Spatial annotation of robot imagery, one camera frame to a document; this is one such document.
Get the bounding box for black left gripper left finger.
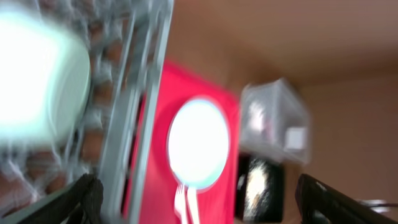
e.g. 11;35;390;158
1;174;103;224

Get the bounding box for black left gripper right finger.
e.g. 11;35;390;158
295;174;397;224

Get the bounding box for rice and food scraps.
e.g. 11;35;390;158
243;159;269;220

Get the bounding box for white plastic fork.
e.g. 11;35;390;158
174;184;188;224

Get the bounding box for white tissue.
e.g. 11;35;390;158
249;101;266;132

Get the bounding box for large light blue plate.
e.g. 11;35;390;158
167;98;231;190

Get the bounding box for light green bowl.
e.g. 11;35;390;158
1;6;90;146

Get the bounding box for white plastic spoon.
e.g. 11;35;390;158
187;187;200;224

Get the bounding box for black plastic food-waste tray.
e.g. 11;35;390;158
234;154;285;223

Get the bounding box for clear plastic waste bin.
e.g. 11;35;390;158
239;78;312;165

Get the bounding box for grey plastic dishwasher rack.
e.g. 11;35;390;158
1;1;174;223

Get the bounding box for red plastic serving tray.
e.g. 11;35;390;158
139;62;240;223

